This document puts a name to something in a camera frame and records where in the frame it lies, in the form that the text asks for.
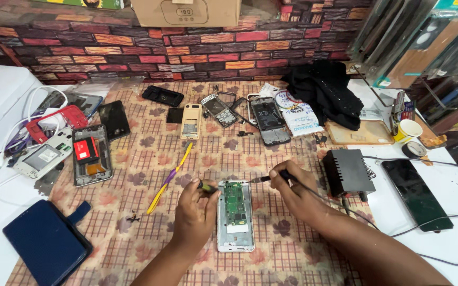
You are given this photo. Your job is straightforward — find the open phone with red battery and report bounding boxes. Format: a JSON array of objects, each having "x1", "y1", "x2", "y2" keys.
[{"x1": 72, "y1": 124, "x2": 114, "y2": 187}]

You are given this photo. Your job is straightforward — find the black phone bezel frame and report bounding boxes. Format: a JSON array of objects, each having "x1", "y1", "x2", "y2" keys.
[{"x1": 217, "y1": 91, "x2": 258, "y2": 128}]

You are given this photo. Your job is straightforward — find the black phone frame with battery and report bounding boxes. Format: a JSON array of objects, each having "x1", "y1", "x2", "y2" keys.
[{"x1": 249, "y1": 96, "x2": 292, "y2": 147}]

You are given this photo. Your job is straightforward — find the yellow purple tweezers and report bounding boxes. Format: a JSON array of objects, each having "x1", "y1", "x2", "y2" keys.
[{"x1": 146, "y1": 142, "x2": 194, "y2": 215}]

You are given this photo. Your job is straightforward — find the white charging cable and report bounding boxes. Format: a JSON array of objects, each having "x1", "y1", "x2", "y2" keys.
[{"x1": 0, "y1": 85, "x2": 69, "y2": 198}]

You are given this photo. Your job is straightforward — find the beige phone back shell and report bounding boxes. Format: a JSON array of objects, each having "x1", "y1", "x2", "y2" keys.
[{"x1": 180, "y1": 103, "x2": 203, "y2": 140}]

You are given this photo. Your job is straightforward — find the yellow paper cup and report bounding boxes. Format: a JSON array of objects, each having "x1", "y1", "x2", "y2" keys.
[{"x1": 392, "y1": 119, "x2": 424, "y2": 144}]

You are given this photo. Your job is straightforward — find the rack of phone accessory packets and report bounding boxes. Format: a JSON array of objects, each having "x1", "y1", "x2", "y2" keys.
[{"x1": 347, "y1": 0, "x2": 458, "y2": 137}]

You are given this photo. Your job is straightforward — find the white printed packet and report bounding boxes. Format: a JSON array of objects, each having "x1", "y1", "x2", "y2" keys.
[{"x1": 282, "y1": 102, "x2": 325, "y2": 138}]

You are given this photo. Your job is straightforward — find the purple cable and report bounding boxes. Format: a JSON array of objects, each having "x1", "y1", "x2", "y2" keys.
[{"x1": 0, "y1": 126, "x2": 35, "y2": 167}]

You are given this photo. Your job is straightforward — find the blue wallet phone case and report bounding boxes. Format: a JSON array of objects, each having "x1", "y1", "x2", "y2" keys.
[{"x1": 2, "y1": 199, "x2": 94, "y2": 286}]

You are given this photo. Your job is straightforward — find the large black smartphone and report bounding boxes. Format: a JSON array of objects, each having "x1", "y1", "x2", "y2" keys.
[{"x1": 381, "y1": 159, "x2": 455, "y2": 233}]

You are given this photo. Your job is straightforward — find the black soldering iron cable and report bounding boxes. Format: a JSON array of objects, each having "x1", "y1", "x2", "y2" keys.
[{"x1": 292, "y1": 178, "x2": 380, "y2": 232}]

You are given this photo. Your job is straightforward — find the patterned leaf table cloth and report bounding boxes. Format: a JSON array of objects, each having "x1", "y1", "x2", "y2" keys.
[{"x1": 6, "y1": 81, "x2": 377, "y2": 286}]

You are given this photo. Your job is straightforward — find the black phone back cover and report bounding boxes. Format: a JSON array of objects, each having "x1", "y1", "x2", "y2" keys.
[{"x1": 142, "y1": 85, "x2": 185, "y2": 108}]

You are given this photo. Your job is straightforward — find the white appliance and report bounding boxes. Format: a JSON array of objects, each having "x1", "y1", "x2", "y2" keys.
[{"x1": 0, "y1": 65, "x2": 51, "y2": 160}]

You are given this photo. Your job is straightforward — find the open white phone green board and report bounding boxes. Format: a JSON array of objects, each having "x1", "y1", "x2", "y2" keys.
[{"x1": 217, "y1": 180, "x2": 256, "y2": 253}]

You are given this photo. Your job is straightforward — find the grey station power cable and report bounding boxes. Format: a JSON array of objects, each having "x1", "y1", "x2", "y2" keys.
[{"x1": 363, "y1": 155, "x2": 458, "y2": 167}]

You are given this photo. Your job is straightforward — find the dark tape roll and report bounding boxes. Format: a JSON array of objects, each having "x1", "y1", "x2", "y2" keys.
[{"x1": 402, "y1": 141, "x2": 428, "y2": 160}]

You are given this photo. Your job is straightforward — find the small black square screen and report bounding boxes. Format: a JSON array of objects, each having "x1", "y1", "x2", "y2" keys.
[{"x1": 166, "y1": 107, "x2": 184, "y2": 124}]

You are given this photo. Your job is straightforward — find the grey phone with dark screen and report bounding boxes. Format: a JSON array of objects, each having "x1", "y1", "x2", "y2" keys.
[{"x1": 35, "y1": 90, "x2": 104, "y2": 120}]

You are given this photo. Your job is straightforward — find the beige phone case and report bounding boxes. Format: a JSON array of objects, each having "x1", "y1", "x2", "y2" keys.
[{"x1": 324, "y1": 119, "x2": 396, "y2": 146}]

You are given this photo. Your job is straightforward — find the cardboard box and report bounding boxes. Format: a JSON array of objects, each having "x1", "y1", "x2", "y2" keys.
[{"x1": 130, "y1": 0, "x2": 243, "y2": 28}]

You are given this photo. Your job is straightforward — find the red phone frame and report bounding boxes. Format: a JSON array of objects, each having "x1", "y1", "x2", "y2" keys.
[{"x1": 26, "y1": 104, "x2": 90, "y2": 145}]

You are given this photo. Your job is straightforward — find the black cloth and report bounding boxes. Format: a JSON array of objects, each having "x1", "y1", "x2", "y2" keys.
[{"x1": 281, "y1": 60, "x2": 365, "y2": 132}]

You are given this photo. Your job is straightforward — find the orange brown phone part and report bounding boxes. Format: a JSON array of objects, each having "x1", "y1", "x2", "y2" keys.
[{"x1": 415, "y1": 115, "x2": 448, "y2": 150}]

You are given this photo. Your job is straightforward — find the person's left hand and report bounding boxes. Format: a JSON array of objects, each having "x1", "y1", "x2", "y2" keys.
[{"x1": 173, "y1": 178, "x2": 222, "y2": 249}]

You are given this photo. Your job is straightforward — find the black soldering iron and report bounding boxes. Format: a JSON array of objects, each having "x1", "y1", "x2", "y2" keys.
[{"x1": 246, "y1": 170, "x2": 294, "y2": 186}]

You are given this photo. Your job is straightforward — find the grey soldering station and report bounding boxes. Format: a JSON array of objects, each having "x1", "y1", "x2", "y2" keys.
[{"x1": 322, "y1": 149, "x2": 377, "y2": 202}]

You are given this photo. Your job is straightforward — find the small black yellow-tipped tool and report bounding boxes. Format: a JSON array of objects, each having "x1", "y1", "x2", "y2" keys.
[{"x1": 197, "y1": 180, "x2": 219, "y2": 194}]

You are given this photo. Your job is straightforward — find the person's right hand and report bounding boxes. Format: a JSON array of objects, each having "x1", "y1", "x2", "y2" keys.
[{"x1": 269, "y1": 160, "x2": 335, "y2": 225}]

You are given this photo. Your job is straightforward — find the grey keypad phone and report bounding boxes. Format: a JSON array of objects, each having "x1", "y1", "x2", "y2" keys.
[{"x1": 201, "y1": 94, "x2": 240, "y2": 128}]

